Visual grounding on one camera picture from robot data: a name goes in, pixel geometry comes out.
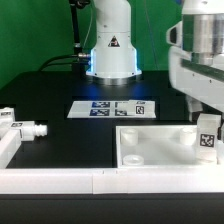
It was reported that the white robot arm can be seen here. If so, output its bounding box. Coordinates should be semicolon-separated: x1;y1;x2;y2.
86;0;224;114

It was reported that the white marker sheet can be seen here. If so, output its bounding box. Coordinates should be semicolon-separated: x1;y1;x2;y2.
68;101;148;118

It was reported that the black vertical pole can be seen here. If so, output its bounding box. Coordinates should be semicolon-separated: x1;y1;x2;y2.
69;0;83;74

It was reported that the white U-shaped fence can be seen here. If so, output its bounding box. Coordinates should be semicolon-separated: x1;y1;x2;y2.
0;130;224;194

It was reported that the black cable at base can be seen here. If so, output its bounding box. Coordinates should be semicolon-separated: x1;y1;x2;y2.
38;53;92;72

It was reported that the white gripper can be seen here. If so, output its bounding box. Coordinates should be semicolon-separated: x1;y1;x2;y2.
166;22;224;121

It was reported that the white square table top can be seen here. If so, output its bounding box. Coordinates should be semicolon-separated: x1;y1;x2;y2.
116;125;224;168

